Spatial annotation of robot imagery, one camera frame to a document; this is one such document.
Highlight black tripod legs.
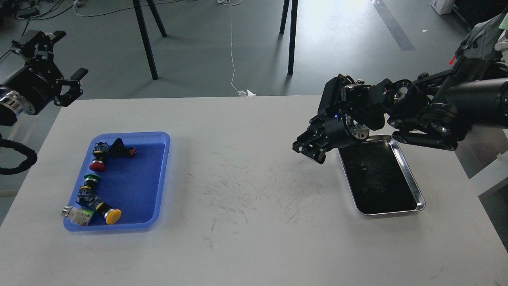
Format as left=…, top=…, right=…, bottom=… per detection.
left=279, top=0, right=299, bottom=75
left=132, top=0, right=168, bottom=80

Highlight white green connector block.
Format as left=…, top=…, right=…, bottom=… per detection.
left=61, top=206, right=95, bottom=226

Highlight red push button switch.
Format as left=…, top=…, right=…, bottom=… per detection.
left=89, top=142, right=110, bottom=173

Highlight black red connector part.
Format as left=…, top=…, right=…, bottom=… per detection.
left=109, top=138, right=136, bottom=158

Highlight blue black switch body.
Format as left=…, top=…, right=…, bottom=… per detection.
left=76, top=186, right=99, bottom=210

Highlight black tripod legs right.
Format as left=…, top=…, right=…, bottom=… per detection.
left=279, top=0, right=299, bottom=75

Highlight grey backpack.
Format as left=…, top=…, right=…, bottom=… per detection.
left=448, top=9, right=507, bottom=85

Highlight white cable on floor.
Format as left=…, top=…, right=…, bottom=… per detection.
left=217, top=0, right=256, bottom=97

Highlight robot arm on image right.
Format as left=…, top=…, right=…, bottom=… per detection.
left=292, top=60, right=507, bottom=164

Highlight black tripod legs left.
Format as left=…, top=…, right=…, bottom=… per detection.
left=132, top=0, right=168, bottom=80

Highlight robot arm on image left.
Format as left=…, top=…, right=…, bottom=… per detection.
left=0, top=30, right=88, bottom=127

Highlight yellow push button switch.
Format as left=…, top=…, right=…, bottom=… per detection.
left=95, top=202, right=122, bottom=225

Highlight blue plastic tray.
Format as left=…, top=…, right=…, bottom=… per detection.
left=62, top=131, right=170, bottom=232

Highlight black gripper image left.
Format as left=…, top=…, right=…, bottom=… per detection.
left=1, top=30, right=89, bottom=116

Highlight silver metal tray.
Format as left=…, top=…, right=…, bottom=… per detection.
left=338, top=135, right=426, bottom=217

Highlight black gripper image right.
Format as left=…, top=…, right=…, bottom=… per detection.
left=294, top=115, right=370, bottom=164

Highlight green push button switch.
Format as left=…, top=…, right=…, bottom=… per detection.
left=83, top=173, right=100, bottom=189

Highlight white office chair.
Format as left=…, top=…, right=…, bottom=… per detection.
left=494, top=36, right=508, bottom=64

